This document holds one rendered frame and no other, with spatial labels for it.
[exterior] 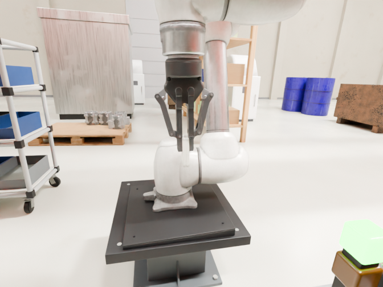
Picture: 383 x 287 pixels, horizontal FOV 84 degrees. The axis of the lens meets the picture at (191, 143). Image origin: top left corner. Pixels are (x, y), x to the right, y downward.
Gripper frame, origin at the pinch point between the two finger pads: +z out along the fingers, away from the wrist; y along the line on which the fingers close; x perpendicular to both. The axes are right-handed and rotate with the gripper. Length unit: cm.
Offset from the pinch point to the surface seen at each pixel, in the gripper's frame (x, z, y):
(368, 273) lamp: 29.4, 7.1, -20.1
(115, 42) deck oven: -384, -69, 78
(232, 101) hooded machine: -351, 36, -131
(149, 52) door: -805, -85, 35
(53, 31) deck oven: -378, -85, 176
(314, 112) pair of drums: -429, 81, -370
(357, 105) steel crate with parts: -306, 46, -358
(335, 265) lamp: 26.3, 9.0, -18.5
